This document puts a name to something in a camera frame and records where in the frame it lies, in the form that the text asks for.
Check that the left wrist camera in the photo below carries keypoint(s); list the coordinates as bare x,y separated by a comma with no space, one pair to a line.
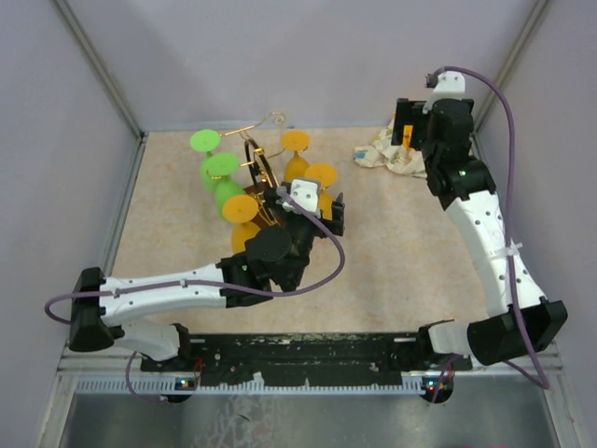
300,196

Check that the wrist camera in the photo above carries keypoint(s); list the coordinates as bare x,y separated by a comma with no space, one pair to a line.
443,85
300,196

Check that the gold wire wine glass rack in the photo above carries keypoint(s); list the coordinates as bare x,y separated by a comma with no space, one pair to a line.
255,173

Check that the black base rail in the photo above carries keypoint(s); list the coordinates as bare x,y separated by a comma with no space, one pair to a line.
309,363

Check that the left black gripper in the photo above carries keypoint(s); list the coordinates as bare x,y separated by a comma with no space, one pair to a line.
278,210

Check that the yellow patterned cloth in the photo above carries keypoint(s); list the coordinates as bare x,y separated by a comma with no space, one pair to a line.
401,160

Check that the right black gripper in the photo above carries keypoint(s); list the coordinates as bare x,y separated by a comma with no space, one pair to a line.
408,112

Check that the green wine glass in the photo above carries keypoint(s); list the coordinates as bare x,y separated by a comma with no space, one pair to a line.
206,142
220,168

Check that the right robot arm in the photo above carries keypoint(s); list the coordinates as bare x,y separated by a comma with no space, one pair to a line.
520,316

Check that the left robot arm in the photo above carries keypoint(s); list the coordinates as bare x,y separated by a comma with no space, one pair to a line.
109,311

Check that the clear wine glass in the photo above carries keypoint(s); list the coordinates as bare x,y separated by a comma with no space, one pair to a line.
277,118

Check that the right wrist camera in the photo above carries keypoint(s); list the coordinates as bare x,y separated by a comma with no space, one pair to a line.
443,85

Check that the orange wine glass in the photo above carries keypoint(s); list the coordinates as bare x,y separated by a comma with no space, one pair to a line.
326,175
240,210
296,142

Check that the green wine glass front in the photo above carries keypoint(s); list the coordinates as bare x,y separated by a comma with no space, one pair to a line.
206,142

